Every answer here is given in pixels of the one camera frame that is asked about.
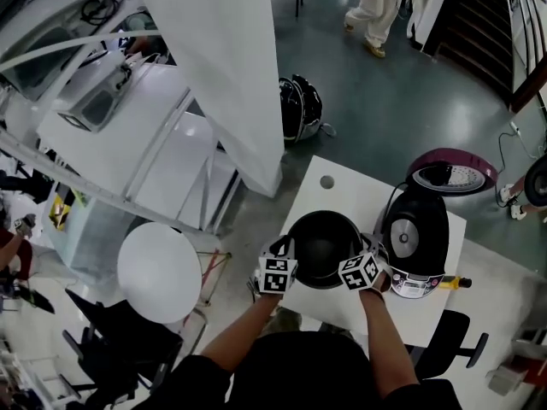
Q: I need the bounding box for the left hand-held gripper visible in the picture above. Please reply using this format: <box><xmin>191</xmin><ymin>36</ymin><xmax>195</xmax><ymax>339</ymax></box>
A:
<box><xmin>256</xmin><ymin>235</ymin><xmax>299</xmax><ymax>294</ymax></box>

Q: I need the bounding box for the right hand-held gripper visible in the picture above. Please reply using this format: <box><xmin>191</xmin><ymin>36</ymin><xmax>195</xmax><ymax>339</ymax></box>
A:
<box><xmin>338</xmin><ymin>233</ymin><xmax>392</xmax><ymax>292</ymax></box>

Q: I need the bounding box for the black pot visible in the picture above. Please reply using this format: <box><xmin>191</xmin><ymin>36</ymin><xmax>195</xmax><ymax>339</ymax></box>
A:
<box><xmin>286</xmin><ymin>210</ymin><xmax>364</xmax><ymax>290</ymax></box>

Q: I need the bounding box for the person's right forearm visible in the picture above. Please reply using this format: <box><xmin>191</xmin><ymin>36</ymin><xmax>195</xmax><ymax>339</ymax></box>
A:
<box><xmin>357</xmin><ymin>288</ymin><xmax>419</xmax><ymax>399</ymax></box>

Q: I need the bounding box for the person's left forearm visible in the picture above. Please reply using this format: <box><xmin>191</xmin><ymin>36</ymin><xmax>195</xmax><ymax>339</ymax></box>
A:
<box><xmin>200</xmin><ymin>292</ymin><xmax>285</xmax><ymax>373</ymax></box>

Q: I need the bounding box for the maroon rice cooker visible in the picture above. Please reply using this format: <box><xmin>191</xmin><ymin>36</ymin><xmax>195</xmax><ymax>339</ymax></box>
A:
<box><xmin>378</xmin><ymin>147</ymin><xmax>499</xmax><ymax>299</ymax></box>

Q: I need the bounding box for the white square table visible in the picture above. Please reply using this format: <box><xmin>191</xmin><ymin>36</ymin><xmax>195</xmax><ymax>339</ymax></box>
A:
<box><xmin>256</xmin><ymin>155</ymin><xmax>467</xmax><ymax>349</ymax></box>

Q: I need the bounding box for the yellow bottle with black cap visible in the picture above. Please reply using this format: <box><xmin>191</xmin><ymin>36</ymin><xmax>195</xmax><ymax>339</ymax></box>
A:
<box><xmin>439</xmin><ymin>274</ymin><xmax>473</xmax><ymax>290</ymax></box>

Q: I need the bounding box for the black office chair with armrests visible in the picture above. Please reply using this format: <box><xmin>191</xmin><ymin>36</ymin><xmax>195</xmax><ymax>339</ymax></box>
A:
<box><xmin>405</xmin><ymin>308</ymin><xmax>490</xmax><ymax>379</ymax></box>

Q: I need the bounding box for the person's black shirt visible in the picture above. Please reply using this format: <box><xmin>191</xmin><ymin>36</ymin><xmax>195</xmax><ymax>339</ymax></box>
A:
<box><xmin>144</xmin><ymin>331</ymin><xmax>462</xmax><ymax>410</ymax></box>

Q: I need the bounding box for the black backpack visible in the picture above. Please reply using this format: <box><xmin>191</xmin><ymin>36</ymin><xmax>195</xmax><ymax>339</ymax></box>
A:
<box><xmin>278</xmin><ymin>73</ymin><xmax>338</xmax><ymax>144</ymax></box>

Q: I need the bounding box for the white metal shelving rack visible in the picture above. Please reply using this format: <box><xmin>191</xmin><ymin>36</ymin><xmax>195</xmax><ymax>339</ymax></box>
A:
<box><xmin>0</xmin><ymin>0</ymin><xmax>240</xmax><ymax>230</ymax></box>

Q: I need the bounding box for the grey small box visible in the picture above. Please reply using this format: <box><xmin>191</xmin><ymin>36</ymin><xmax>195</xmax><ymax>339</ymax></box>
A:
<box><xmin>486</xmin><ymin>365</ymin><xmax>526</xmax><ymax>396</ymax></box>

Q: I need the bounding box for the yellow black box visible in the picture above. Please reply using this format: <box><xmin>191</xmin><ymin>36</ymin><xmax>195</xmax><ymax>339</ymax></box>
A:
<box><xmin>49</xmin><ymin>185</ymin><xmax>91</xmax><ymax>232</ymax></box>

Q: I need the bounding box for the dark wooden staircase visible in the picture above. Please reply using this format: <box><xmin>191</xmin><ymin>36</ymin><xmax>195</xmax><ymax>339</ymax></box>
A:
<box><xmin>422</xmin><ymin>0</ymin><xmax>547</xmax><ymax>113</ymax></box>

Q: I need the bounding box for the white round wire-leg stool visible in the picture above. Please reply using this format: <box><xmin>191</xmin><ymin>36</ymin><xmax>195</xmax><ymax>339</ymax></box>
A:
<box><xmin>117</xmin><ymin>221</ymin><xmax>232</xmax><ymax>324</ymax></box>

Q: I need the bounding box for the black cable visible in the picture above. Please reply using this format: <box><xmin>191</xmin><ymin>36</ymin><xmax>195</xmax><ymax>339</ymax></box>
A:
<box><xmin>497</xmin><ymin>130</ymin><xmax>547</xmax><ymax>174</ymax></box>

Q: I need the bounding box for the black chrome-frame chair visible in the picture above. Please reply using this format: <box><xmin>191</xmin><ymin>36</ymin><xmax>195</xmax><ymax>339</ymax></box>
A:
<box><xmin>62</xmin><ymin>288</ymin><xmax>185</xmax><ymax>410</ymax></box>

